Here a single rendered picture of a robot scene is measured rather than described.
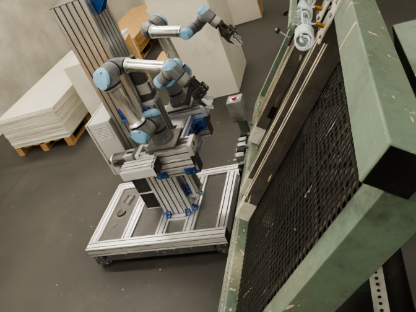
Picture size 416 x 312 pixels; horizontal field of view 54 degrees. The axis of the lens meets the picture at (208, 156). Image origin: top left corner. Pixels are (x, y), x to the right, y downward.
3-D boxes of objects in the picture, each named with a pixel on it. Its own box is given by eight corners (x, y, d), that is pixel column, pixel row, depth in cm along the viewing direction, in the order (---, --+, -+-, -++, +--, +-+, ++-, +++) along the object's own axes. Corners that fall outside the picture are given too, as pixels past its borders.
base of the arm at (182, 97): (169, 109, 316) (163, 98, 310) (173, 99, 327) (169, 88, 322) (186, 104, 310) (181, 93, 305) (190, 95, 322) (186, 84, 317)
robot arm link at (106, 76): (160, 130, 267) (114, 57, 242) (149, 145, 257) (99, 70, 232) (147, 134, 274) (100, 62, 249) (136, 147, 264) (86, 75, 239)
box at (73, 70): (120, 92, 686) (91, 39, 635) (153, 83, 664) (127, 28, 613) (96, 125, 609) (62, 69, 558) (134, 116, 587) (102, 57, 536)
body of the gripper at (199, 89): (207, 94, 222) (191, 79, 218) (197, 103, 227) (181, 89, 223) (210, 87, 228) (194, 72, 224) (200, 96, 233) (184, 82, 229)
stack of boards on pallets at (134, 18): (137, 26, 1008) (129, 8, 985) (175, 14, 972) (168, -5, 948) (99, 72, 819) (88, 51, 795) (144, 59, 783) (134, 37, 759)
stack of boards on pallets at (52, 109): (86, 80, 807) (69, 51, 773) (131, 67, 771) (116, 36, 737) (19, 156, 618) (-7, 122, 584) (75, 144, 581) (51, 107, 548)
